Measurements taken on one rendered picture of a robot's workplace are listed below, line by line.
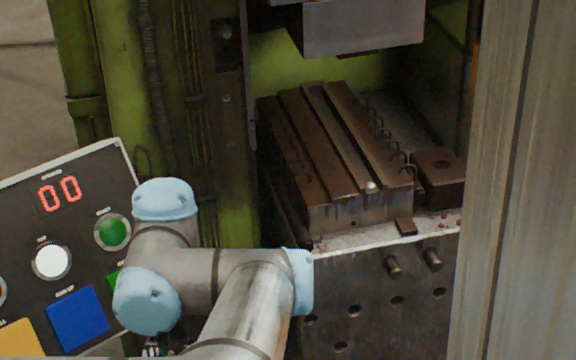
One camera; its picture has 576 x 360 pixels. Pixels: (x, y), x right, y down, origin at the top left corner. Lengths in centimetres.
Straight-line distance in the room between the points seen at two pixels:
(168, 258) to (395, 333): 81
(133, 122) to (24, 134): 236
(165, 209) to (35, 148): 273
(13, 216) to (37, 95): 290
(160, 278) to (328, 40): 55
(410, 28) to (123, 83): 49
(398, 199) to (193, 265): 68
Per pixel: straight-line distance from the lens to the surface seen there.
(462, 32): 159
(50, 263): 124
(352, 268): 149
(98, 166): 126
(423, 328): 166
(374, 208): 150
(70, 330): 125
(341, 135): 164
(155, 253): 92
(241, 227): 163
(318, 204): 146
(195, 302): 91
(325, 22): 128
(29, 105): 403
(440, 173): 155
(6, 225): 122
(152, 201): 97
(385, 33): 132
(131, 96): 143
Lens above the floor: 185
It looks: 35 degrees down
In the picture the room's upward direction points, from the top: 2 degrees counter-clockwise
